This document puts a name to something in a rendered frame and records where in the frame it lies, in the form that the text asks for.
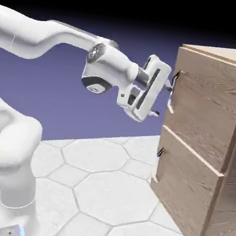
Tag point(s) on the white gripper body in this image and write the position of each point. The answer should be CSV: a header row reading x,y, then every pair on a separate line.
x,y
151,91

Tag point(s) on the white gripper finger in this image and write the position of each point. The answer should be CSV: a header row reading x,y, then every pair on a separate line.
x,y
168,86
155,113

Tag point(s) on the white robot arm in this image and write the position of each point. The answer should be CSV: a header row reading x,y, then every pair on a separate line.
x,y
36,34

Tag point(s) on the light wood large cabinet door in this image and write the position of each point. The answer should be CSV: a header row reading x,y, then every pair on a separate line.
x,y
205,109

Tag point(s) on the light wood cabinet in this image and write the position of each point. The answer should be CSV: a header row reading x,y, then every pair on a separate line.
x,y
207,143

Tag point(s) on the light wood small cabinet door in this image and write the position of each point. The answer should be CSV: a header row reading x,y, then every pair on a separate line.
x,y
185,178

